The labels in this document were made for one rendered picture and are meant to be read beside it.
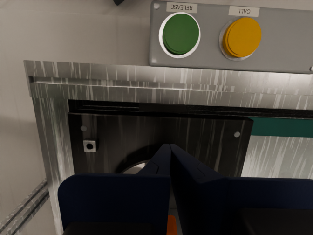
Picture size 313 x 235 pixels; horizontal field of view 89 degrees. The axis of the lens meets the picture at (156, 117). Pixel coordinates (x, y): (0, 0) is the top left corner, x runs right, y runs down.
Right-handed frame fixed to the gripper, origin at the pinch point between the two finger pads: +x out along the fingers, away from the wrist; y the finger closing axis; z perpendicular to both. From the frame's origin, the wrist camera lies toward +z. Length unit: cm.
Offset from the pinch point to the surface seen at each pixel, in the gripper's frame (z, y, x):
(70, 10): 14.1, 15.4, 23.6
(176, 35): 9.1, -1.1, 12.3
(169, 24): 10.1, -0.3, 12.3
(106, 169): -8.2, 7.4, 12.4
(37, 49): 7.8, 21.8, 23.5
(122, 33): 11.0, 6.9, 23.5
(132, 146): -4.5, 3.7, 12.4
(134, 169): -6.8, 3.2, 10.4
